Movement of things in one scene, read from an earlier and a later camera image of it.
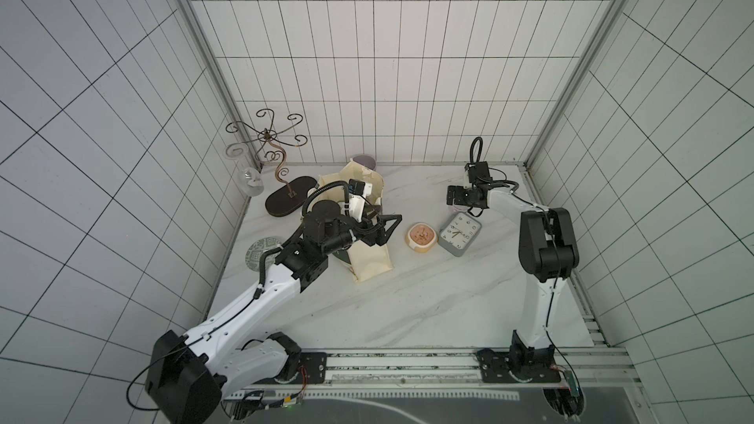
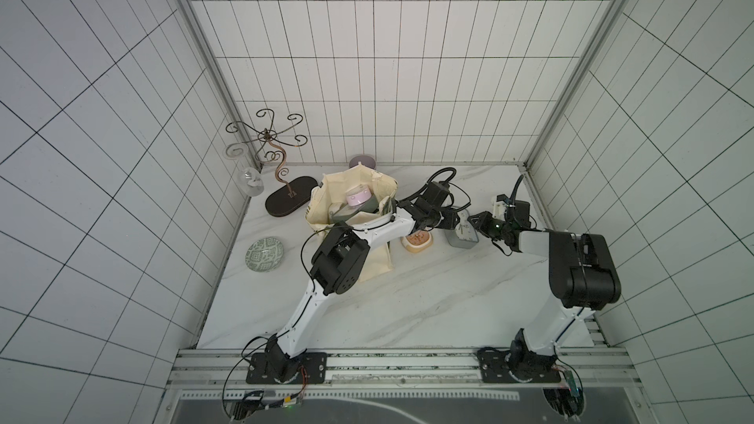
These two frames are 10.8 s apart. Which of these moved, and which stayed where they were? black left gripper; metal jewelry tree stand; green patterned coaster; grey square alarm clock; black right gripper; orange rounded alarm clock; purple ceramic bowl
Moved: black right gripper; grey square alarm clock; black left gripper
Stayed: orange rounded alarm clock; green patterned coaster; metal jewelry tree stand; purple ceramic bowl
